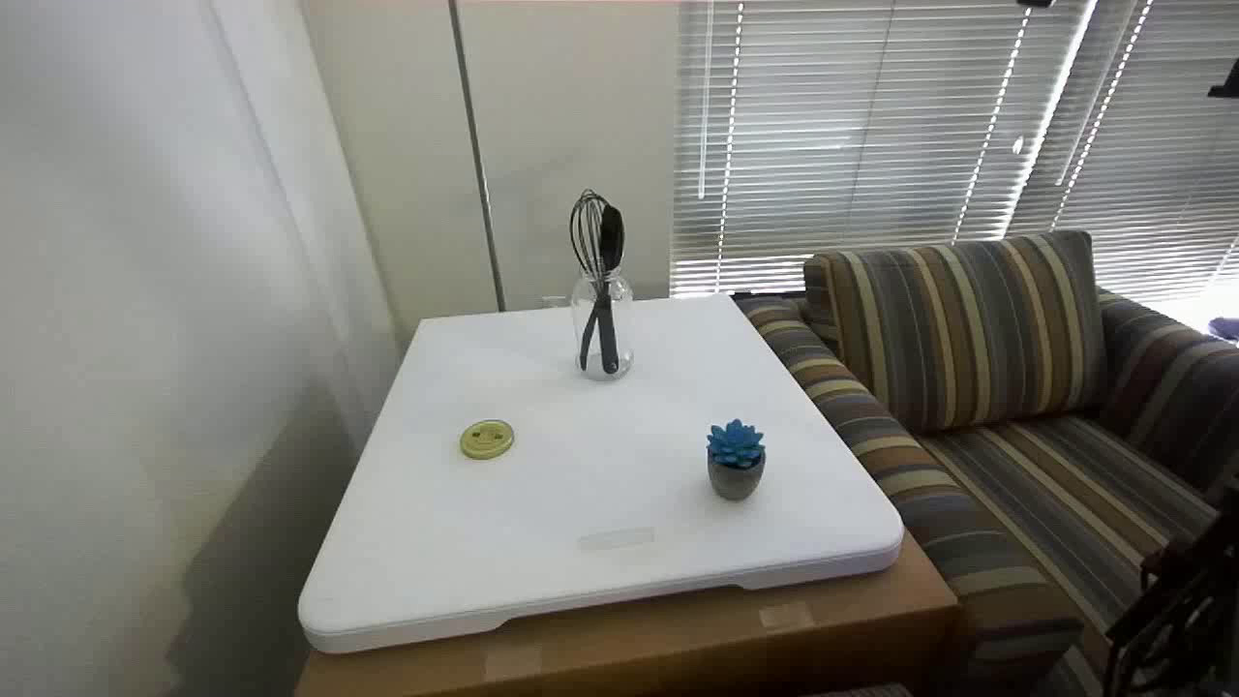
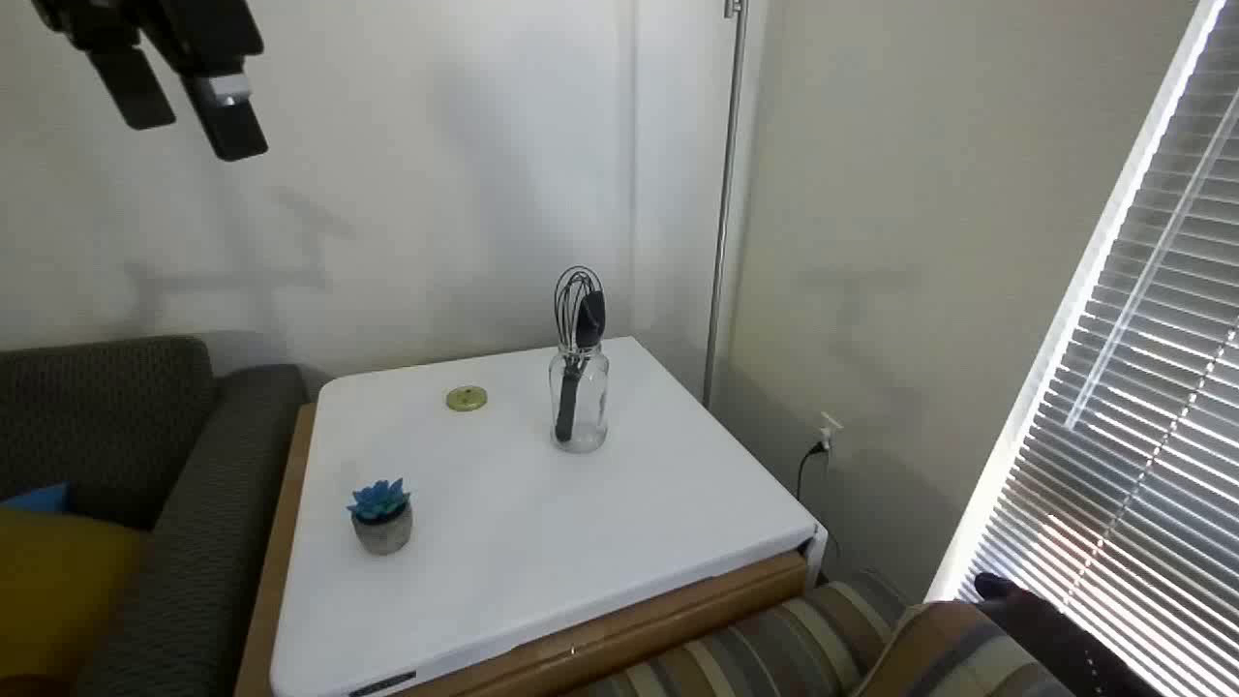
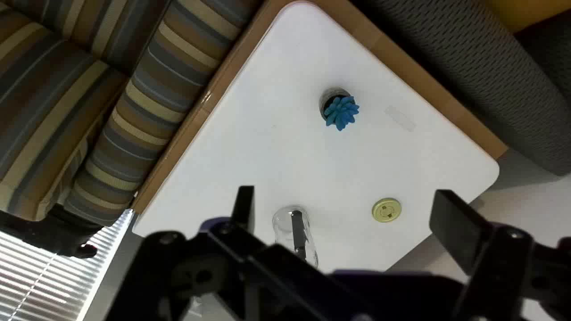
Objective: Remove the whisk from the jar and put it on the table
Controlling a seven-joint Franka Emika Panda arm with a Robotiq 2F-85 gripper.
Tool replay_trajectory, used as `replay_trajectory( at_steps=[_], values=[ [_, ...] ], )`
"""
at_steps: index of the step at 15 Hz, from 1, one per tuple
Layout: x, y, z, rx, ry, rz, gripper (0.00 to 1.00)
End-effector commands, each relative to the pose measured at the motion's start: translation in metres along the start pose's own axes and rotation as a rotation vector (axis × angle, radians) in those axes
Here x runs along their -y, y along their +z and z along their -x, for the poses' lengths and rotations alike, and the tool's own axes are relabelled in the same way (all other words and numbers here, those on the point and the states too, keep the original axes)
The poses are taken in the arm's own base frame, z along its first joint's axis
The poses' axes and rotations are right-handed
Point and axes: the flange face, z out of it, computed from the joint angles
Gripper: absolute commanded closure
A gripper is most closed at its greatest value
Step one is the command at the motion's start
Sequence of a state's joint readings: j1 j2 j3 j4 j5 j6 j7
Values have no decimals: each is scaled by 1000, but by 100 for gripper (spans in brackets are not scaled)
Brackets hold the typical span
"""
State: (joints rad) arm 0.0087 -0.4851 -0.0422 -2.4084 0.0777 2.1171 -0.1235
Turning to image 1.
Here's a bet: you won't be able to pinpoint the metal whisk black handle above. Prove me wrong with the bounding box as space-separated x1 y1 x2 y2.
569 191 607 362

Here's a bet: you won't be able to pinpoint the clear glass jar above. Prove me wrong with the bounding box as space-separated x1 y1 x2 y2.
569 275 634 381

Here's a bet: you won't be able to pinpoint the black spoon in jar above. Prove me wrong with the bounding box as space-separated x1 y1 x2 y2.
595 204 625 375

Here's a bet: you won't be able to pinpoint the blue succulent in grey pot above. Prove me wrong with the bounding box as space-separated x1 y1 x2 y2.
709 417 766 504

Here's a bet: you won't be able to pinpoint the yellow-green round lid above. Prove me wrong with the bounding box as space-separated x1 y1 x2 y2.
457 417 514 459

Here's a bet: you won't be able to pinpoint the white table board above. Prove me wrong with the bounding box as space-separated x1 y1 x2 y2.
300 298 902 653

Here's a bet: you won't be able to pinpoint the white window blinds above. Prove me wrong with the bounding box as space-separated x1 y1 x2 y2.
671 0 1239 325

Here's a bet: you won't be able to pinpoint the striped sofa cushion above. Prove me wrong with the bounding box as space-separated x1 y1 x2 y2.
807 232 1106 435

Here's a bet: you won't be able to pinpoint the brown wooden table base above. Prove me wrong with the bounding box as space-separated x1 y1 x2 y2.
295 539 961 697

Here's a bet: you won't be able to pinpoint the striped sofa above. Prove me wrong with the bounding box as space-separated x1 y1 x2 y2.
736 281 1239 697

